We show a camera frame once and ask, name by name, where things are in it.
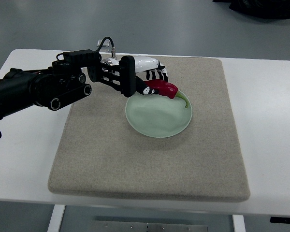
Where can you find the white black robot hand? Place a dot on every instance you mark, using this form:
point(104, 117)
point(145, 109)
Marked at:
point(151, 66)

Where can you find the red pepper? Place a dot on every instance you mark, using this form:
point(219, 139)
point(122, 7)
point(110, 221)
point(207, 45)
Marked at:
point(166, 89)

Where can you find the light green plate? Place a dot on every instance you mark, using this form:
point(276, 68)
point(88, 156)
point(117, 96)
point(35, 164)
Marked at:
point(158, 116)

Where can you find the small clear plastic box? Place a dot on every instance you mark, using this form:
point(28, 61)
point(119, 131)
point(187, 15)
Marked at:
point(103, 46)

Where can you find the beige felt mat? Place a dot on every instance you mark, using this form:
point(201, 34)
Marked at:
point(101, 155)

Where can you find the black bag on floor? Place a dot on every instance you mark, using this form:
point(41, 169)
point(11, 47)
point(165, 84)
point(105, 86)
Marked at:
point(266, 9)

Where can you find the white table leg left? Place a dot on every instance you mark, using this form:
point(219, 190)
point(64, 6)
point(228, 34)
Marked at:
point(56, 218)

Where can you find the white table leg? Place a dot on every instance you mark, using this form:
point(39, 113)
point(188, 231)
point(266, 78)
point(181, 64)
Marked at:
point(56, 218)
point(238, 223)

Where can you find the white table leg right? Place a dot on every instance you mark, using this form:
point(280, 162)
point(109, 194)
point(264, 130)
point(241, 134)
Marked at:
point(238, 223)

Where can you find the grey metal base plate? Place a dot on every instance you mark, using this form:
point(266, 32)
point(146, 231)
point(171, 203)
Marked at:
point(118, 226)

